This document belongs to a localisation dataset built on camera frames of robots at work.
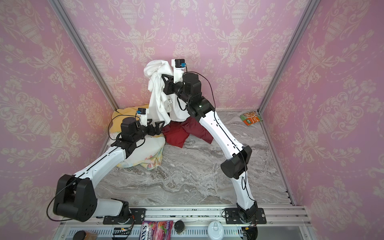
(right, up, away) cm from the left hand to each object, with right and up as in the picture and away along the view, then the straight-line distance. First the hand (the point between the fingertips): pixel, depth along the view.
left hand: (158, 121), depth 83 cm
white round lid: (+29, -49, -16) cm, 60 cm away
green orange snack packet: (+63, +4, +31) cm, 70 cm away
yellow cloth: (-38, +6, +32) cm, 50 cm away
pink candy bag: (+3, -50, -15) cm, 52 cm away
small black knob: (+14, -45, -19) cm, 51 cm away
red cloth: (+8, -9, +19) cm, 23 cm away
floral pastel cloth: (-9, -20, +11) cm, 25 cm away
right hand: (+6, +20, -17) cm, 27 cm away
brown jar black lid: (-26, -49, -20) cm, 58 cm away
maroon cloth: (+21, -5, +20) cm, 30 cm away
